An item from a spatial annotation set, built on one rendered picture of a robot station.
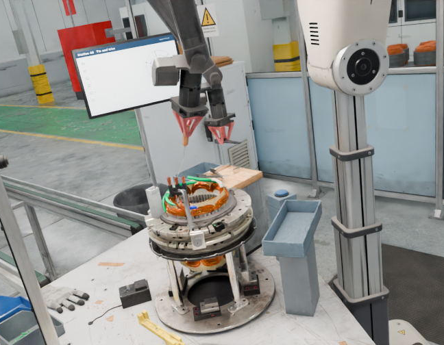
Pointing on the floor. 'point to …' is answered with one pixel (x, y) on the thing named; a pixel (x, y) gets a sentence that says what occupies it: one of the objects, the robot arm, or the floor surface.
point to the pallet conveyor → (65, 209)
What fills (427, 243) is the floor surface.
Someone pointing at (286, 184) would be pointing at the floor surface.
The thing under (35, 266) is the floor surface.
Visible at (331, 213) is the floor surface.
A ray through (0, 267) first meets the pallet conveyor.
